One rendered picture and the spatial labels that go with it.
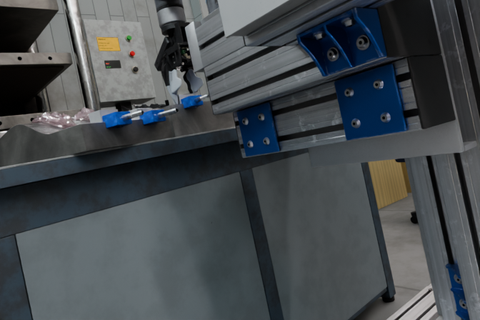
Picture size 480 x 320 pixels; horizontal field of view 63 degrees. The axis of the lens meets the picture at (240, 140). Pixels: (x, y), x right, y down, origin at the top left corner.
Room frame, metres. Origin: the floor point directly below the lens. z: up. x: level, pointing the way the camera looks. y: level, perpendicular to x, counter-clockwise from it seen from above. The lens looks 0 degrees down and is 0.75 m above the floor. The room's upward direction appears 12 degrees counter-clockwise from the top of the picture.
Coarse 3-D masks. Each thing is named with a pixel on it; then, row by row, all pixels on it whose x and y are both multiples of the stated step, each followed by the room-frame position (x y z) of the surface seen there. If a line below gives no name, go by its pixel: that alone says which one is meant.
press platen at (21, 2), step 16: (0, 0) 1.56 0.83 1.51; (16, 0) 1.60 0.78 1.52; (32, 0) 1.64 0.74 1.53; (48, 0) 1.69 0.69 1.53; (0, 16) 1.65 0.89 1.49; (16, 16) 1.69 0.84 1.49; (32, 16) 1.72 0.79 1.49; (48, 16) 1.76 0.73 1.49; (0, 32) 1.82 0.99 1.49; (16, 32) 1.86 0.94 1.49; (32, 32) 1.90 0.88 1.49; (0, 48) 2.01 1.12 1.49; (16, 48) 2.06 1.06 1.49
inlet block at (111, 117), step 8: (96, 112) 0.82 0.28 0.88; (104, 112) 0.82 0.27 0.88; (112, 112) 0.84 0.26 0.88; (120, 112) 0.81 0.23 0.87; (128, 112) 0.83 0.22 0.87; (136, 112) 0.79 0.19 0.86; (96, 120) 0.82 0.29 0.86; (104, 120) 0.81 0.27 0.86; (112, 120) 0.80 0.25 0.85; (120, 120) 0.80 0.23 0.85; (128, 120) 0.82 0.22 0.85
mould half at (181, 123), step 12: (156, 108) 1.37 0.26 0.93; (168, 108) 1.03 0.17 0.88; (180, 108) 1.05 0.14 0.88; (192, 108) 1.08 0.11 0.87; (204, 108) 1.11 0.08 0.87; (180, 120) 1.05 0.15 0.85; (192, 120) 1.07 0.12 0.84; (204, 120) 1.10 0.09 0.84; (216, 120) 1.13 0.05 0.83; (228, 120) 1.16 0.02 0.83; (180, 132) 1.04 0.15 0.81; (192, 132) 1.07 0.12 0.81
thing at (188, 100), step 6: (180, 96) 1.07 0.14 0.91; (186, 96) 1.08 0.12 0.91; (192, 96) 1.04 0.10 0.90; (198, 96) 1.06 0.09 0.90; (204, 96) 1.01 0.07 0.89; (174, 102) 1.08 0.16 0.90; (180, 102) 1.06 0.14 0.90; (186, 102) 1.05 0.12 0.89; (192, 102) 1.04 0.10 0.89; (198, 102) 1.05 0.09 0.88; (186, 108) 1.06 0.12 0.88
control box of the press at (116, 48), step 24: (96, 24) 1.85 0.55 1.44; (120, 24) 1.93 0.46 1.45; (96, 48) 1.83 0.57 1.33; (120, 48) 1.91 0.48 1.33; (144, 48) 2.00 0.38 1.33; (96, 72) 1.82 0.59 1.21; (120, 72) 1.89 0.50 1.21; (144, 72) 1.98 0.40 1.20; (120, 96) 1.88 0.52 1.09; (144, 96) 1.96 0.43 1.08
